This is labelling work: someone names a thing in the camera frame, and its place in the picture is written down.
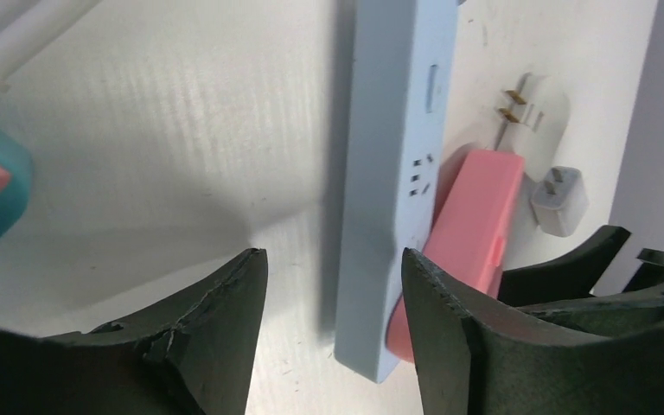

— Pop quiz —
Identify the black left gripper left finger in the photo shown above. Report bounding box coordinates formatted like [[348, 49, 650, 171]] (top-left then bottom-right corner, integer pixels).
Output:
[[0, 248, 268, 414]]

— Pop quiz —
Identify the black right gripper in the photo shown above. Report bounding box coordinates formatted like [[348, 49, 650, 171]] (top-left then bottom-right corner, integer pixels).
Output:
[[497, 225, 664, 337]]

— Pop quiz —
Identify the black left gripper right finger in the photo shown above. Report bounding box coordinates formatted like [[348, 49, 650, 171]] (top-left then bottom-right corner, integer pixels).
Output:
[[402, 249, 664, 414]]

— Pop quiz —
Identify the white USB charger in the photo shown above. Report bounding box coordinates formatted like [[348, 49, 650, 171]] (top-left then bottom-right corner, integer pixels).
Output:
[[530, 166, 589, 238]]

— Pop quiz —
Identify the pink triangular power socket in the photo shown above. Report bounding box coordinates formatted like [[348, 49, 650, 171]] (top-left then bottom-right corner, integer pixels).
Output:
[[386, 149, 527, 364]]

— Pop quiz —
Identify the white plug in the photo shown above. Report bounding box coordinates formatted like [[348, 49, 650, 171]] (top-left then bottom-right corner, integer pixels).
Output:
[[496, 73, 571, 182]]

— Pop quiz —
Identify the light blue power strip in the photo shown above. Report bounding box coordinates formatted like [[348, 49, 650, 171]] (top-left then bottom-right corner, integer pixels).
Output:
[[334, 0, 459, 383]]

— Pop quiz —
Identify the white coiled cable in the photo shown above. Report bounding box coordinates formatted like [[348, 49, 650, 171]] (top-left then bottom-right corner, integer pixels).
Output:
[[0, 0, 104, 118]]

